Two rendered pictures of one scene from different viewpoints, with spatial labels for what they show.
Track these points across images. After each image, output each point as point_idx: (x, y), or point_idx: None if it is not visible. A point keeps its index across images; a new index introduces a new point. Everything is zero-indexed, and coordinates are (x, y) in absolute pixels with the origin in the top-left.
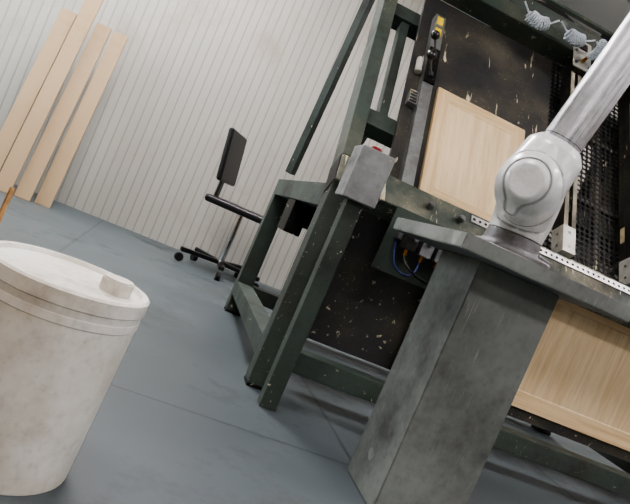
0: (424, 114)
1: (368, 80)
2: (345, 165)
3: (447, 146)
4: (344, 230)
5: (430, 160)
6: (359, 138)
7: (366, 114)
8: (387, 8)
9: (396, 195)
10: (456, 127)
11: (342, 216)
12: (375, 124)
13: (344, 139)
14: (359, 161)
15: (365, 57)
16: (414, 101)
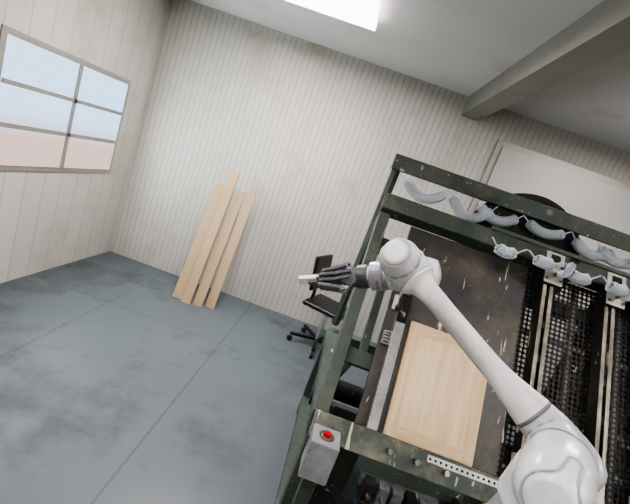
0: (394, 354)
1: (346, 332)
2: (317, 420)
3: (414, 380)
4: (304, 496)
5: (397, 397)
6: (332, 391)
7: (340, 366)
8: (370, 256)
9: (359, 443)
10: (425, 359)
11: (301, 486)
12: (354, 362)
13: (321, 390)
14: (308, 453)
15: (349, 303)
16: (387, 341)
